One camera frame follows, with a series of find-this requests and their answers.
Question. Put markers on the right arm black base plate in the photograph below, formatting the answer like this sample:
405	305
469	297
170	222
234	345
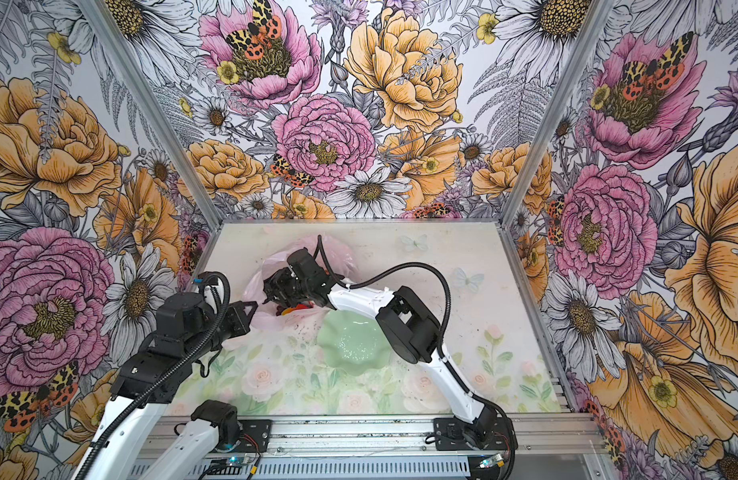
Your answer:
452	434

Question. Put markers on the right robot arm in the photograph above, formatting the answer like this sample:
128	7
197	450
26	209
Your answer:
415	334

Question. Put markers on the green circuit board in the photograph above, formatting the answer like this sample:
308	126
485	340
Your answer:
494	461

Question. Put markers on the white vented cable duct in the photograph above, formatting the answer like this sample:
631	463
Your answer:
369	467

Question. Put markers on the aluminium corner post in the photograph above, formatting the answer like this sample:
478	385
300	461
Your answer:
126	64
570	75

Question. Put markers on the aluminium corner post right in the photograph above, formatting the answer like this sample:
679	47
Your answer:
570	75

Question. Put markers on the red orange mango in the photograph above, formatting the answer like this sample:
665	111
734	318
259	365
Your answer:
294	310

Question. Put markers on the green wavy fruit plate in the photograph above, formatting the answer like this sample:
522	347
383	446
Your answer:
353	343

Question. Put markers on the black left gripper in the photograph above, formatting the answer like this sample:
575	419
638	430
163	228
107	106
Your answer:
242	323

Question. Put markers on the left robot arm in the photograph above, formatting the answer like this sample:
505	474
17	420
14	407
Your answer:
188	327

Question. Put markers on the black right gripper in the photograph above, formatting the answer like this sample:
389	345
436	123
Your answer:
278	278

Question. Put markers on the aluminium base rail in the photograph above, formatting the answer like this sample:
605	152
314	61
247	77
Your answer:
562	433

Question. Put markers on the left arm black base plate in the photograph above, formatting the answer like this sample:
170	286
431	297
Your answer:
254	436

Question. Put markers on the aluminium corner post left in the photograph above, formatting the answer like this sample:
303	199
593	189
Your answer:
126	64

